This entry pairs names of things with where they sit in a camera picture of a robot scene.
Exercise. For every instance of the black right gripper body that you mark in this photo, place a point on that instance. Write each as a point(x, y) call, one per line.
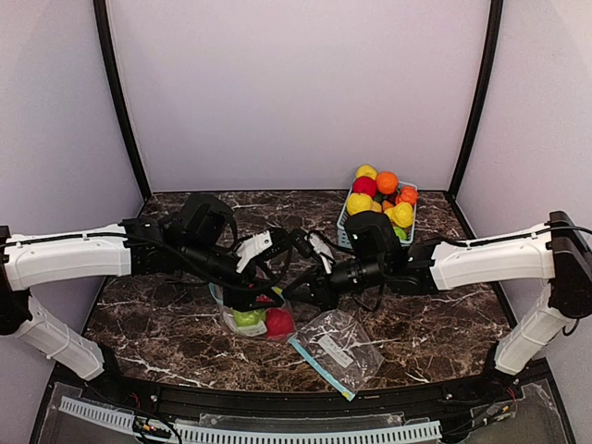
point(324, 282)

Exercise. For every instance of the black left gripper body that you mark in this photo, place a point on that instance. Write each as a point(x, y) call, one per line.
point(250, 287)

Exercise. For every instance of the red tomato with stem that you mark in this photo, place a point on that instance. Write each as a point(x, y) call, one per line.
point(263, 299)

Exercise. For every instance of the green pear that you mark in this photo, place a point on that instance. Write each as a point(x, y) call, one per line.
point(248, 319)

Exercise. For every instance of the clear zip bag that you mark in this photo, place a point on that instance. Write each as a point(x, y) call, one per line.
point(256, 332)
point(338, 348)

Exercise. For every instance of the red wrinkled fruit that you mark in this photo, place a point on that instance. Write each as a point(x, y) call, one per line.
point(279, 323)

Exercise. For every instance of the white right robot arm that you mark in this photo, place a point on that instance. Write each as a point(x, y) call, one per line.
point(554, 251)

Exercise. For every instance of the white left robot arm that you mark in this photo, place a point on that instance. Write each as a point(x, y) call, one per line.
point(200, 239)

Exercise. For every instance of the light blue plastic basket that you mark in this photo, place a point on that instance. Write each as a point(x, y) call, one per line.
point(372, 225)

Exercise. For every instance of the yellow apple front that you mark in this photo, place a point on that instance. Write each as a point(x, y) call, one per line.
point(358, 203)

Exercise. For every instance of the green lime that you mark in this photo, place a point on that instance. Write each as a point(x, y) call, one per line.
point(401, 233)

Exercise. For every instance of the yellow lemon right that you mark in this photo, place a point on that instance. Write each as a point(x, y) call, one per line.
point(401, 215)

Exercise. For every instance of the red apple back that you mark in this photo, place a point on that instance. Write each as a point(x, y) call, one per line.
point(365, 185)

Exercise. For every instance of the orange fruit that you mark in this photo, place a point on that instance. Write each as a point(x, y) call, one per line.
point(387, 182)

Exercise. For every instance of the yellow fruit back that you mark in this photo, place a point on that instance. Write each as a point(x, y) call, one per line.
point(366, 171)

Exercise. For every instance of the orange pumpkin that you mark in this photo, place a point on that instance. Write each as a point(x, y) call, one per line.
point(409, 195)

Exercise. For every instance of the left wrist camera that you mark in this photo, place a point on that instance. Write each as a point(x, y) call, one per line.
point(264, 245)

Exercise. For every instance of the black front table rail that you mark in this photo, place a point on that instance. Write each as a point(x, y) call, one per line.
point(452, 401)

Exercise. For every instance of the white slotted cable duct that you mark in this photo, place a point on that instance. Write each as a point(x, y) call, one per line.
point(155, 431)

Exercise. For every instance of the black left frame post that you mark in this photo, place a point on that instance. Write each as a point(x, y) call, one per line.
point(108, 52)

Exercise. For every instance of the black frame post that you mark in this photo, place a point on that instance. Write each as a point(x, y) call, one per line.
point(480, 96)
point(108, 52)

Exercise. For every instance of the black right frame post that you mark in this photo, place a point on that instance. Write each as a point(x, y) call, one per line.
point(480, 96)

